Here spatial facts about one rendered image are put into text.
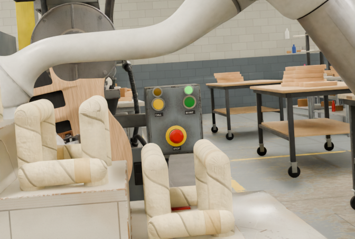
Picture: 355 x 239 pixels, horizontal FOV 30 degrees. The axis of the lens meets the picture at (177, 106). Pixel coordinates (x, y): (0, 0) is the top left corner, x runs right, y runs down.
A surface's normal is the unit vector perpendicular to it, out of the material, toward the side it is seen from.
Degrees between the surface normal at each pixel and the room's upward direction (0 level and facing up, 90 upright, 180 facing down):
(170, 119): 90
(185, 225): 80
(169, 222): 62
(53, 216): 90
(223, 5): 111
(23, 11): 90
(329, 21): 106
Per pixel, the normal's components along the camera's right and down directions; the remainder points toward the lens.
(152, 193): -0.37, 0.07
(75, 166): 0.04, -0.43
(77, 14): 0.11, -0.09
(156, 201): -0.07, 0.06
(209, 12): 0.21, 0.33
